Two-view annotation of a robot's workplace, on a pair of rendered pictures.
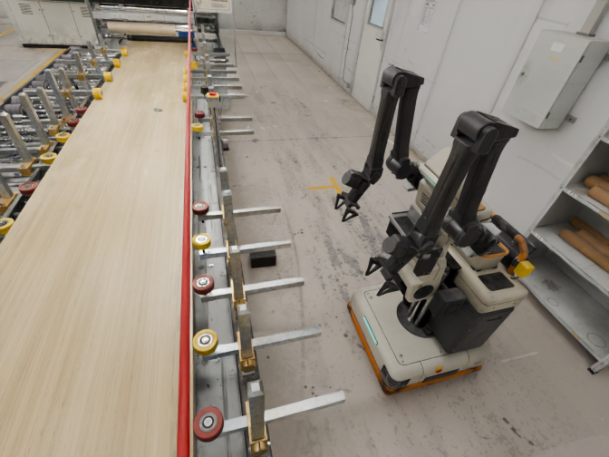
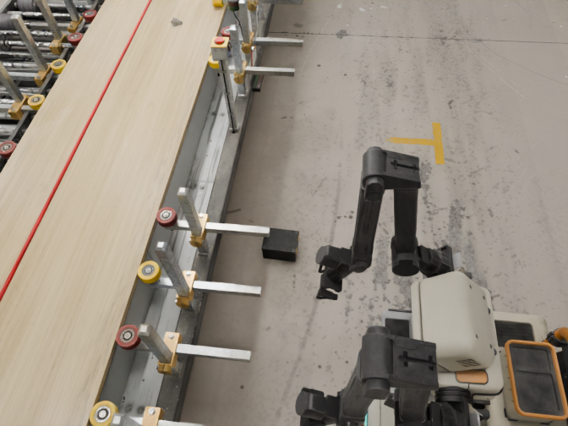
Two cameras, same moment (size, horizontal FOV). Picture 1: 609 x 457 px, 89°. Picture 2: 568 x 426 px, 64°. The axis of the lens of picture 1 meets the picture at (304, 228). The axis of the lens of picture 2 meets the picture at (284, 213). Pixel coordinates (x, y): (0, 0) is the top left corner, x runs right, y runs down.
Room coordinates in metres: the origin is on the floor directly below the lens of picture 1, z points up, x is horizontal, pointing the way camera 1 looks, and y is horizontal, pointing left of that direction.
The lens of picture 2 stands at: (0.52, -0.39, 2.40)
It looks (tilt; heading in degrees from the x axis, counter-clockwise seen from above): 55 degrees down; 29
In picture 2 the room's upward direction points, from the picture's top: 4 degrees counter-clockwise
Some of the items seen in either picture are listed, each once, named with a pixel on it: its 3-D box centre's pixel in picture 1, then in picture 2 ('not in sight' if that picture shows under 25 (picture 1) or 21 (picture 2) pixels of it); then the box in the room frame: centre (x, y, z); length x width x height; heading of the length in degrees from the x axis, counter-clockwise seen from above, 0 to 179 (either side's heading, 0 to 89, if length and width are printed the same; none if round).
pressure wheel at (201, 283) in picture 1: (204, 289); (132, 341); (0.76, 0.37, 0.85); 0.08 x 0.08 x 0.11
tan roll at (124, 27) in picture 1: (159, 29); not in sight; (4.69, 2.20, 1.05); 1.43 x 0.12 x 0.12; 109
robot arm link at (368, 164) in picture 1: (381, 131); (367, 218); (1.20, -0.26, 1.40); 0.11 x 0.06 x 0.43; 20
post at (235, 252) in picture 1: (237, 290); (164, 354); (0.76, 0.24, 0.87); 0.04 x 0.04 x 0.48; 19
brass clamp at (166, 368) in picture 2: (238, 294); (169, 353); (0.78, 0.24, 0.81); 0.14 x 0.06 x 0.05; 19
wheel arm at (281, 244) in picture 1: (246, 249); (204, 286); (1.06, 0.27, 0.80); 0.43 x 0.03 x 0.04; 109
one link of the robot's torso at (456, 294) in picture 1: (422, 288); not in sight; (1.04, -0.63, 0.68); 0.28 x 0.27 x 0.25; 19
